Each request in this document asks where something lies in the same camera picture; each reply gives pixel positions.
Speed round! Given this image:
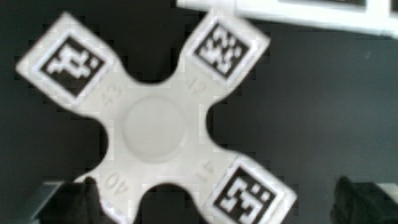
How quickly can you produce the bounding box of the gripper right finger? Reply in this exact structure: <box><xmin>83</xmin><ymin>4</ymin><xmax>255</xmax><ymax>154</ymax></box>
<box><xmin>330</xmin><ymin>177</ymin><xmax>398</xmax><ymax>224</ymax></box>

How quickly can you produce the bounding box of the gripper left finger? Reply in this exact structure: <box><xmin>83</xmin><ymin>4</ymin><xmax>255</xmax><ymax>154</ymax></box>
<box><xmin>19</xmin><ymin>178</ymin><xmax>102</xmax><ymax>224</ymax></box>

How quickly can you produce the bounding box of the white cross table base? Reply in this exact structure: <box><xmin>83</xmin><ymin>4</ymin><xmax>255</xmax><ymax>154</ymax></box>
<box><xmin>15</xmin><ymin>9</ymin><xmax>296</xmax><ymax>224</ymax></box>

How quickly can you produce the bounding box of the white marker sheet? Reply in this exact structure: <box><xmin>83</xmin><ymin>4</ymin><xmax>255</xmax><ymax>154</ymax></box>
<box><xmin>175</xmin><ymin>0</ymin><xmax>398</xmax><ymax>39</ymax></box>

